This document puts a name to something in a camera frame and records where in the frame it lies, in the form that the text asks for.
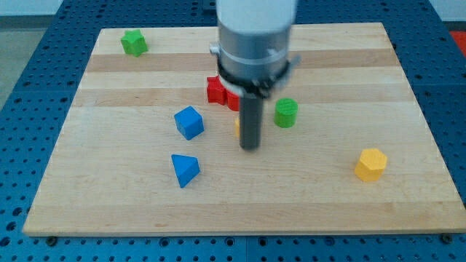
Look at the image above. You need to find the blue cube block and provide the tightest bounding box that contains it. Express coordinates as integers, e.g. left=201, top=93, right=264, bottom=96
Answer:
left=174, top=106, right=205, bottom=140

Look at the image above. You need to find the wooden board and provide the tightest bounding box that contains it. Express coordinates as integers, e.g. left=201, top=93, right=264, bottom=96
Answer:
left=23, top=23, right=465, bottom=237

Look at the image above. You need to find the yellow hexagon block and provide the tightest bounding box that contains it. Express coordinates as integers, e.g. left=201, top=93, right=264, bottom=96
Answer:
left=354, top=148, right=387, bottom=182

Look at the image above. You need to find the green star block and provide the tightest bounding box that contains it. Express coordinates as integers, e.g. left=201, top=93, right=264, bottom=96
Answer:
left=120, top=29, right=149, bottom=57

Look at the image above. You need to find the yellow heart block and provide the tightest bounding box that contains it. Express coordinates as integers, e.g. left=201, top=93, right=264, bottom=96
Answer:
left=234, top=116, right=240, bottom=138

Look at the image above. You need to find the green cylinder block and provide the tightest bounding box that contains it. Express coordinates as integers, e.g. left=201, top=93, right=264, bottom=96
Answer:
left=274, top=98, right=299, bottom=128

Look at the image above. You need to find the red half-hidden block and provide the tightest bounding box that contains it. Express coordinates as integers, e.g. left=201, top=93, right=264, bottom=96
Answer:
left=226, top=90, right=240, bottom=111

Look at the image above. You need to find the red star block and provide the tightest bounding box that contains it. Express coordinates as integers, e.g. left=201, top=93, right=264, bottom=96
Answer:
left=207, top=76, right=226, bottom=106

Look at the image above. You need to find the dark grey cylindrical pointer tool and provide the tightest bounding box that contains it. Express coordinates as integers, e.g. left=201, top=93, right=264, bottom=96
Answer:
left=240, top=93, right=263, bottom=151

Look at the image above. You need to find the blue triangular prism block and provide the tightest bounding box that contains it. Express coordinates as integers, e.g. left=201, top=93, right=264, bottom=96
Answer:
left=171, top=154, right=200, bottom=188

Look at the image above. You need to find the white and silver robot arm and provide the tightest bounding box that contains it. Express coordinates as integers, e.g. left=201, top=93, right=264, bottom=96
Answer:
left=210, top=0, right=298, bottom=98

